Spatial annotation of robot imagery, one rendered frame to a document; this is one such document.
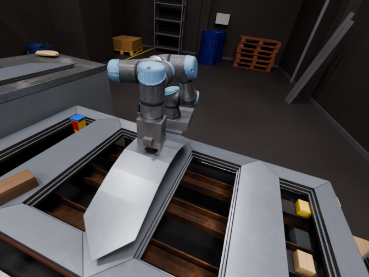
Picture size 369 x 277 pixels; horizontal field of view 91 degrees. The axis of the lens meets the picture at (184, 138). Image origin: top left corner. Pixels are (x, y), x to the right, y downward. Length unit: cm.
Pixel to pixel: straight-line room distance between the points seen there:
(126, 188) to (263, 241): 49
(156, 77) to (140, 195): 35
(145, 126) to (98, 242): 36
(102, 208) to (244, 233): 48
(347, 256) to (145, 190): 70
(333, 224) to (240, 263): 43
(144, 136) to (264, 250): 54
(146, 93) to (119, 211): 36
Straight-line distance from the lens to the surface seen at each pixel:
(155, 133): 59
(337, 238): 92
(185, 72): 97
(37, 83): 133
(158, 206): 73
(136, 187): 61
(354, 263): 90
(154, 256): 84
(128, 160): 66
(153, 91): 53
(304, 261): 85
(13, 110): 128
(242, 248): 71
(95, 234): 64
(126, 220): 60
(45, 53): 188
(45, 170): 96
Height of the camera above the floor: 146
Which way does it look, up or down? 35 degrees down
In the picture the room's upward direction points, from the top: 8 degrees clockwise
